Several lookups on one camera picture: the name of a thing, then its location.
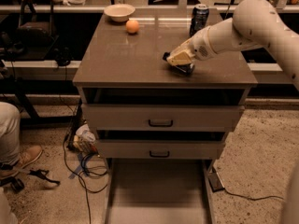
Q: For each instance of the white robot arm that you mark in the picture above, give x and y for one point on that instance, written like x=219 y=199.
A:
x=255 y=23

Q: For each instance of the dark blue soda can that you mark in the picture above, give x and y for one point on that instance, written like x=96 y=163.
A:
x=200 y=14

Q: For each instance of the top grey drawer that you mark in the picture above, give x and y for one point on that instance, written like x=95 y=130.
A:
x=173 y=118

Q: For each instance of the black bag on shelf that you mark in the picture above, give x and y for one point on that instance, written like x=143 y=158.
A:
x=34 y=30

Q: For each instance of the orange fruit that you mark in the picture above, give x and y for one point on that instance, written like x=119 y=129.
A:
x=132 y=26

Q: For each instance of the blue rxbar wrapper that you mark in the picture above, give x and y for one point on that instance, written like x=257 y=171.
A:
x=185 y=69

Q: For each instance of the tan leather shoe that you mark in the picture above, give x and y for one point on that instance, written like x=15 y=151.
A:
x=19 y=160

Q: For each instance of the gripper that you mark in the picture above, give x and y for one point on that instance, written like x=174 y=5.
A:
x=199 y=47

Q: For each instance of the white ceramic bowl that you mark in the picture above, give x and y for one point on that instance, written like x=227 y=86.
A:
x=119 y=12

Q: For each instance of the black power adapter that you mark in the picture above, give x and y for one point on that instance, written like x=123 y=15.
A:
x=215 y=182

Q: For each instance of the grey drawer cabinet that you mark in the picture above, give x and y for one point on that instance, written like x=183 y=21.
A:
x=122 y=69

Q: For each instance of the middle grey drawer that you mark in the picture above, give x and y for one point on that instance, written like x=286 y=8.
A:
x=160 y=149

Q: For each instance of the black headphones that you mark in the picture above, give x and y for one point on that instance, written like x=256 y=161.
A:
x=62 y=56

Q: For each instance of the person's leg in trousers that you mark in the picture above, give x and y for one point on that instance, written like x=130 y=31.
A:
x=9 y=133

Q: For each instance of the open bottom grey drawer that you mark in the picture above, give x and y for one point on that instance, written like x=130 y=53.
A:
x=158 y=192

